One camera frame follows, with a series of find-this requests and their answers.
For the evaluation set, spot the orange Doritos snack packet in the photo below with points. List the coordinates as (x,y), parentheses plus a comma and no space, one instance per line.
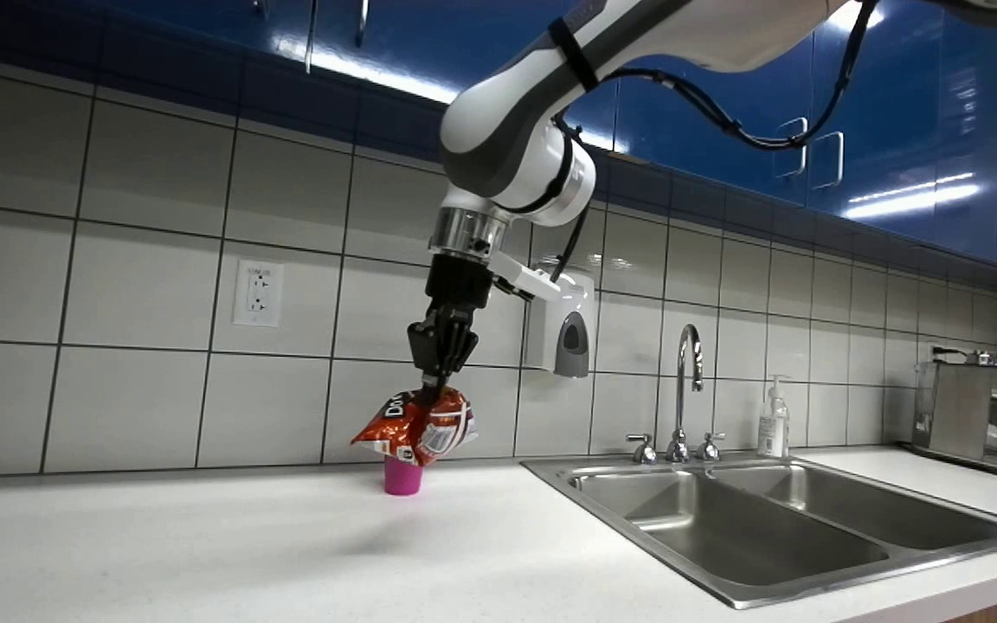
(425,428)

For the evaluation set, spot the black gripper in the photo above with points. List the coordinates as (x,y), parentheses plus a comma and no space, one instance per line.
(453,315)

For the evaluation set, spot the glossy blue wall cabinets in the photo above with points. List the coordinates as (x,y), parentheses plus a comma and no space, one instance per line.
(173,46)

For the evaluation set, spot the white wall soap dispenser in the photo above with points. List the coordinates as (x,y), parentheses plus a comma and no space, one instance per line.
(568,339)

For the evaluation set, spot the pink plastic cup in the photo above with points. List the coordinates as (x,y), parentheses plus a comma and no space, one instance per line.
(403,478)

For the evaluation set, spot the stainless steel countertop appliance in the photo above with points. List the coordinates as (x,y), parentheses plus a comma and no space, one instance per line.
(971,417)

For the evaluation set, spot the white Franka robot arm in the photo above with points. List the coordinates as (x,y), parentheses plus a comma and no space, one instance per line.
(516,132)

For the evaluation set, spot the chrome faucet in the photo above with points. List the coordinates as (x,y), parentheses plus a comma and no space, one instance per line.
(687,382)

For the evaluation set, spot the clear pump soap bottle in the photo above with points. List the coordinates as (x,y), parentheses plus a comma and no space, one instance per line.
(773,425)

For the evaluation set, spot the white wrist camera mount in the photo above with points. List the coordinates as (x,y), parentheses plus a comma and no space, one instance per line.
(529,279)

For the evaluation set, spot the stainless steel double sink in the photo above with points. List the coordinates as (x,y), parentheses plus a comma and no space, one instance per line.
(778,522)

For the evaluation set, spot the white wall power outlet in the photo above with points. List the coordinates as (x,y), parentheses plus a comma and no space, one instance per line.
(258,292)

